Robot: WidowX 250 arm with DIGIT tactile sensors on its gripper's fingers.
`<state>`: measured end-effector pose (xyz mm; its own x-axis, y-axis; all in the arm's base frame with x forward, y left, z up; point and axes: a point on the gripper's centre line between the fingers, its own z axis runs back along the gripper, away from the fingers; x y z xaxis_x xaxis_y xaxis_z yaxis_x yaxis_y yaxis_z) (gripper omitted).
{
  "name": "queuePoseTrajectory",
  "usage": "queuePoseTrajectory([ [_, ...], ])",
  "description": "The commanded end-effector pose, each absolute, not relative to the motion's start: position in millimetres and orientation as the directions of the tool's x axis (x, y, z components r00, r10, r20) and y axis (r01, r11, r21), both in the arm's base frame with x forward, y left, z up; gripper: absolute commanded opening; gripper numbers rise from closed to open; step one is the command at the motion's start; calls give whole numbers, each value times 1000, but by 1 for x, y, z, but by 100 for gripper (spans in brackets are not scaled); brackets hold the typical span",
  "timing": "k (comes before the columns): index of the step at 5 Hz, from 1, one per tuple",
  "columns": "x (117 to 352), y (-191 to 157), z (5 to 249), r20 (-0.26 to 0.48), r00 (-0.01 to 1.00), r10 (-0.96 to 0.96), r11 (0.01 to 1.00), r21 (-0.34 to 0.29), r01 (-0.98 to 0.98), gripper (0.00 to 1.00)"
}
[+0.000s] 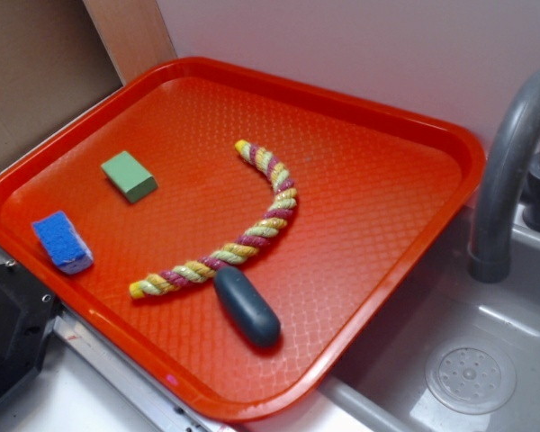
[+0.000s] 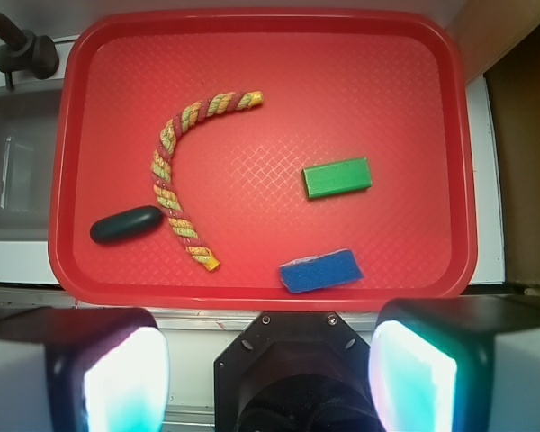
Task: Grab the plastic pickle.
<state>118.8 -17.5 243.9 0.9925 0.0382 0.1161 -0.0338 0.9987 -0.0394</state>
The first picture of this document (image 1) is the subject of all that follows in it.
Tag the dark green plastic pickle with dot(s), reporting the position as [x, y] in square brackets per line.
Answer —
[247, 308]

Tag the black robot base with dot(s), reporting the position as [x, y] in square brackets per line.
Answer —
[28, 309]

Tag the red plastic tray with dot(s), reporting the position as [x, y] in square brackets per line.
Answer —
[376, 185]

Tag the green rectangular block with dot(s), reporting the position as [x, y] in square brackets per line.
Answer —
[129, 176]

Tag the blue sponge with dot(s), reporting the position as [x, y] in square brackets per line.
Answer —
[64, 246]

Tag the grey sink faucet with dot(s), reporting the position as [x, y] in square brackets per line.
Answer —
[503, 183]

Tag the grey plastic sink basin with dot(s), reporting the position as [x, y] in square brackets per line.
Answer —
[380, 379]

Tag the round sink drain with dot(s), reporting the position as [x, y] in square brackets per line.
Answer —
[470, 376]

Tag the brown cardboard panel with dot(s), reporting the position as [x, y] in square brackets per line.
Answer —
[60, 58]

